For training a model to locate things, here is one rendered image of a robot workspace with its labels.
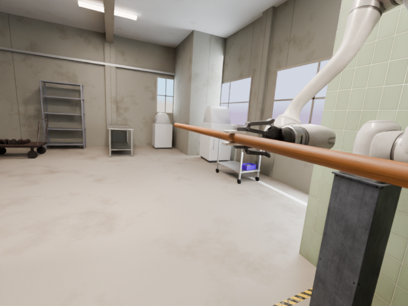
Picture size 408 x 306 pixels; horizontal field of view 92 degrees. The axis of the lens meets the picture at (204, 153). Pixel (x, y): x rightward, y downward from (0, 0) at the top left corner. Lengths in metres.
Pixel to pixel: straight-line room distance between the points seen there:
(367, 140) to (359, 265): 0.58
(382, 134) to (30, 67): 7.72
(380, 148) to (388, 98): 0.64
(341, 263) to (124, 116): 7.00
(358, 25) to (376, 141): 0.49
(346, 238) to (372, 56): 1.20
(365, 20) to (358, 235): 0.89
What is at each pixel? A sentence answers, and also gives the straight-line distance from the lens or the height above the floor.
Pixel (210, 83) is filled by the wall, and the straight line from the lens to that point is 6.33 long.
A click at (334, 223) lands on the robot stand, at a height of 0.73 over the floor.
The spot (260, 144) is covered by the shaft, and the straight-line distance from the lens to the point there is 0.49.
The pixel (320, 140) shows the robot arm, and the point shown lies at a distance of 0.79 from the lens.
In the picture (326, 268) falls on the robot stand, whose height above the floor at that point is 0.48.
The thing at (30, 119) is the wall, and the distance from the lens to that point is 7.76.
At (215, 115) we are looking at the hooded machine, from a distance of 5.35.
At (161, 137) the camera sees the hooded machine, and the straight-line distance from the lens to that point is 7.01.
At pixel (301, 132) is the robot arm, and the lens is 0.75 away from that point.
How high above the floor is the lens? 1.24
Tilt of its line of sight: 11 degrees down
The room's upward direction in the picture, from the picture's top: 4 degrees clockwise
